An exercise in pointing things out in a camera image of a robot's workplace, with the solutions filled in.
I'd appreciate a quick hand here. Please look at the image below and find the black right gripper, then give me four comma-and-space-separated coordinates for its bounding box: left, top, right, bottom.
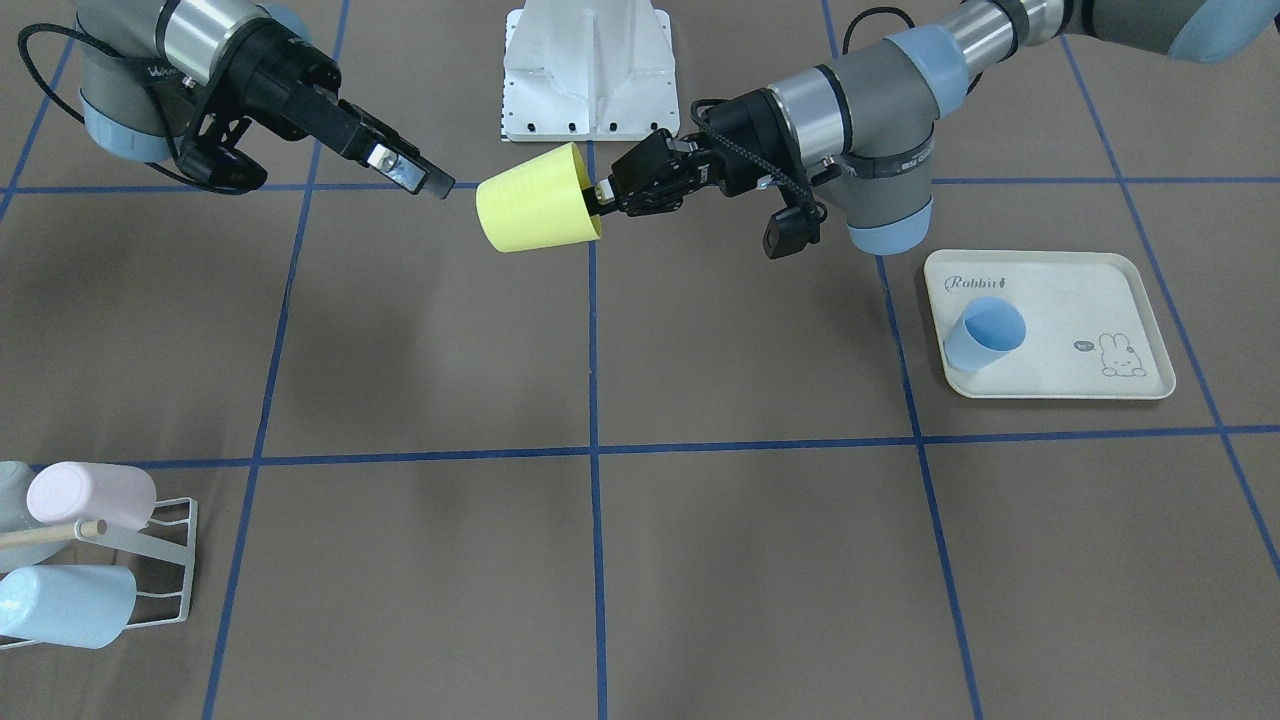
225, 22, 456, 200

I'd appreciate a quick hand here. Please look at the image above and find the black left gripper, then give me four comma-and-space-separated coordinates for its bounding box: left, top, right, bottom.
590, 88, 801, 217

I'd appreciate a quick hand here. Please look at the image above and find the yellow plastic cup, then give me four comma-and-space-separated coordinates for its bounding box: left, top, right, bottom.
475, 143, 602, 252

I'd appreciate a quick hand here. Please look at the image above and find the light blue cup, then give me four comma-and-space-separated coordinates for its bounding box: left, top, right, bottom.
1, 565, 137, 650
942, 296, 1027, 373

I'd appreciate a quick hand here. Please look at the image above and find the pink plastic cup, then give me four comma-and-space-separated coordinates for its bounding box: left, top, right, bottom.
26, 461, 157, 530

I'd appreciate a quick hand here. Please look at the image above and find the grey plastic cup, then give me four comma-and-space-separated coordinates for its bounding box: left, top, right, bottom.
1, 460, 44, 574

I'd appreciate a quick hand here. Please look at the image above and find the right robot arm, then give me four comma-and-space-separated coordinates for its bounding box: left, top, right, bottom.
73, 1, 454, 199

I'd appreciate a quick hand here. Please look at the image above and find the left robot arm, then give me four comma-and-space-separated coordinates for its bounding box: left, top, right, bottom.
579, 1, 1277, 259

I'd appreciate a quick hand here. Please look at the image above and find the cream plastic tray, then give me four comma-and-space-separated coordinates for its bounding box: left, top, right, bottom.
924, 249, 1176, 400

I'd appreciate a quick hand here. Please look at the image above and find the white camera mast base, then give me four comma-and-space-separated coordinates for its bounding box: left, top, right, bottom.
500, 1, 681, 143

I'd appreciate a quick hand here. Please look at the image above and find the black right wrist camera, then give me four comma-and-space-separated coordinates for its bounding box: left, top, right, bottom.
175, 113, 268, 195

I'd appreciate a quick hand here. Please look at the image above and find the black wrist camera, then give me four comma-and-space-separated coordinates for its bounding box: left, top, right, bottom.
762, 202, 827, 260
175, 113, 268, 195

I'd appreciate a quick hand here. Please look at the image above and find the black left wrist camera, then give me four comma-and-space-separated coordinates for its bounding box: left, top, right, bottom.
762, 202, 827, 260

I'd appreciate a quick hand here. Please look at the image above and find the white wire cup rack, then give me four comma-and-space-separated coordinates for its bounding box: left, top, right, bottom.
3, 497, 200, 650

